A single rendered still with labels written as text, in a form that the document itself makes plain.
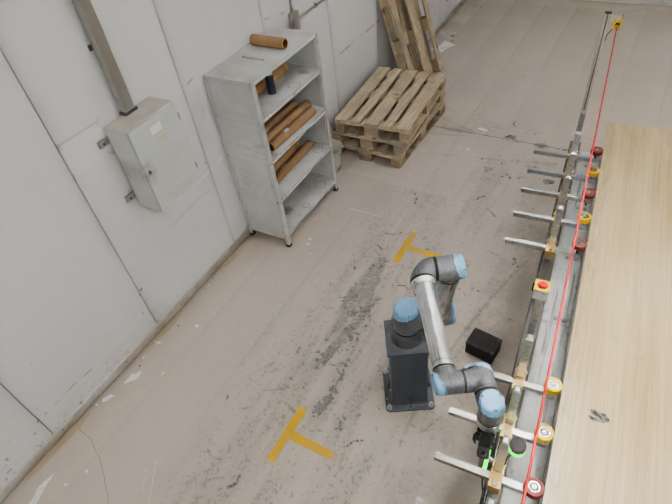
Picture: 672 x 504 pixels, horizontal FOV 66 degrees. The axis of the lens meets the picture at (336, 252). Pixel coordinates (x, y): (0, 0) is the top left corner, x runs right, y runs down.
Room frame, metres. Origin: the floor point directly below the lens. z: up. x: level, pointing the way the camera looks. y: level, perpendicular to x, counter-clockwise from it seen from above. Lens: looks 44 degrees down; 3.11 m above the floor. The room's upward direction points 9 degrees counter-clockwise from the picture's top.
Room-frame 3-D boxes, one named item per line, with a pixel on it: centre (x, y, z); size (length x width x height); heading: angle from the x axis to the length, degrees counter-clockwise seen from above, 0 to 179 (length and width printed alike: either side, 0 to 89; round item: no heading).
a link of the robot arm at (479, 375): (1.02, -0.47, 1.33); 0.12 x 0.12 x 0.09; 88
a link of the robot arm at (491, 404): (0.91, -0.48, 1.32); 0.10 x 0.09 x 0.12; 178
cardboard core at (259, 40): (3.95, 0.26, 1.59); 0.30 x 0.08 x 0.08; 55
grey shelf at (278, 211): (3.85, 0.32, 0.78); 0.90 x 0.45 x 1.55; 145
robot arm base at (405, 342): (1.80, -0.34, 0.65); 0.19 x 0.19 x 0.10
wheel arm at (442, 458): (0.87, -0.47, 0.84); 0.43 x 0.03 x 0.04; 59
